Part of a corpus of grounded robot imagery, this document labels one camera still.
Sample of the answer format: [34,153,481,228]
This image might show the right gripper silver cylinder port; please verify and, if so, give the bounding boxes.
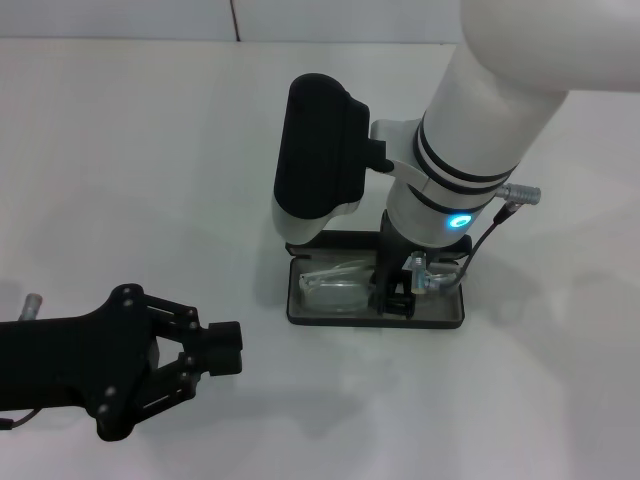
[407,251,434,296]

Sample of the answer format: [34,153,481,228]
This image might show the left gripper silver cylinder port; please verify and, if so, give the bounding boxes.
[19,293,44,321]

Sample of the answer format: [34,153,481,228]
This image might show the right gripper cable with plug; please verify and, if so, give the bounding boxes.
[429,182,544,296]

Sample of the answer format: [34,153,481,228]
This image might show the gripper silver cylinder port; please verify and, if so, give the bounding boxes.
[19,293,44,321]
[407,251,434,296]

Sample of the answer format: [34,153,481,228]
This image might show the gripper cable with plug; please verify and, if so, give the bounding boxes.
[429,182,544,296]
[0,407,41,430]

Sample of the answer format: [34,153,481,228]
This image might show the left gripper cable with plug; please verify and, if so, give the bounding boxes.
[0,407,41,430]

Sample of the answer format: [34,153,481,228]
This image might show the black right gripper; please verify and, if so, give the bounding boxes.
[368,209,416,319]

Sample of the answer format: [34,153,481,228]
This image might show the black glasses case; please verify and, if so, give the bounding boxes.
[284,229,474,330]

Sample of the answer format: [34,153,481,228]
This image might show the clear white glasses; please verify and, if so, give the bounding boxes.
[298,259,461,316]

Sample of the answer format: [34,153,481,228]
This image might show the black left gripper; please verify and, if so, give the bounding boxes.
[0,282,244,442]

